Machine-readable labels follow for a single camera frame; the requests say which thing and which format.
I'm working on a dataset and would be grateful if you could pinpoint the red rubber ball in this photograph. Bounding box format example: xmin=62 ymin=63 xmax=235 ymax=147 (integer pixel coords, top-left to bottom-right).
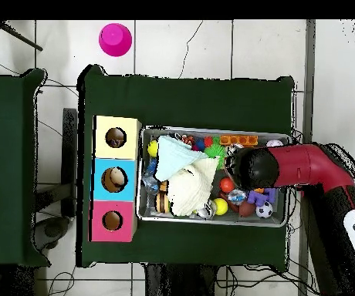
xmin=219 ymin=177 xmax=236 ymax=194

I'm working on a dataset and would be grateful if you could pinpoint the pink plastic cup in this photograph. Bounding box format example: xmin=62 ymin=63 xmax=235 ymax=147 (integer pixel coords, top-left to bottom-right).
xmin=98 ymin=22 xmax=133 ymax=58

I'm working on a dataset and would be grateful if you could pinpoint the wooden box with three holes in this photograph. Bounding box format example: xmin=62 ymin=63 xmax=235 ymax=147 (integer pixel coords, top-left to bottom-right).
xmin=89 ymin=115 xmax=142 ymax=243

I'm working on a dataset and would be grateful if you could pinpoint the light blue muslin cloth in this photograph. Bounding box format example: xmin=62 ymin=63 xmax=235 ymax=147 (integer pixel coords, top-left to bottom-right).
xmin=154 ymin=135 xmax=209 ymax=182

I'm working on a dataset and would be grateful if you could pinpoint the purple foam toy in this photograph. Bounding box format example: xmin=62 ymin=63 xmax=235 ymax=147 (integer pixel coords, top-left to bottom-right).
xmin=246 ymin=187 xmax=277 ymax=207

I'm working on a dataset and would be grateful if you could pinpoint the black and white soccer ball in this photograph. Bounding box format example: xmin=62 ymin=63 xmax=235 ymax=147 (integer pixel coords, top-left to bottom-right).
xmin=255 ymin=200 xmax=274 ymax=219

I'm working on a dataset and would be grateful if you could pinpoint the brown football toy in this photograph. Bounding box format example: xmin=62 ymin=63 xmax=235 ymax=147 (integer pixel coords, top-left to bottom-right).
xmin=238 ymin=201 xmax=256 ymax=217

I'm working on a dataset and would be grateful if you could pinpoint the green spiky ball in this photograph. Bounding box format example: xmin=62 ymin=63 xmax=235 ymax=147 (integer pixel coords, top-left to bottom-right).
xmin=204 ymin=143 xmax=228 ymax=170

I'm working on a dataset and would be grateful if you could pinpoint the plain yellow ball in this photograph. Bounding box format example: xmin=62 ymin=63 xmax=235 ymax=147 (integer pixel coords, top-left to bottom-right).
xmin=212 ymin=197 xmax=228 ymax=216

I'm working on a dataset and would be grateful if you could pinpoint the cream knitted cloth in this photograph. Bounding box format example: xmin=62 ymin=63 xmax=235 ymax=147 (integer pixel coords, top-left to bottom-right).
xmin=167 ymin=156 xmax=221 ymax=217

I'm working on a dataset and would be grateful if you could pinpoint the dark green side table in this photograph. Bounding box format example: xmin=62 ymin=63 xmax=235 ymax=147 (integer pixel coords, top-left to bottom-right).
xmin=0 ymin=68 xmax=48 ymax=267

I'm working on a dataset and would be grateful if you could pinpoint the wire mesh bin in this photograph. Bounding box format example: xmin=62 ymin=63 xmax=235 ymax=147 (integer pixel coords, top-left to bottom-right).
xmin=136 ymin=126 xmax=291 ymax=228

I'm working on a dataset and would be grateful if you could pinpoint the orange plastic tray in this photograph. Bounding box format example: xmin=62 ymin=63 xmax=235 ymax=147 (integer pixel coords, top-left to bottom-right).
xmin=219 ymin=134 xmax=259 ymax=146

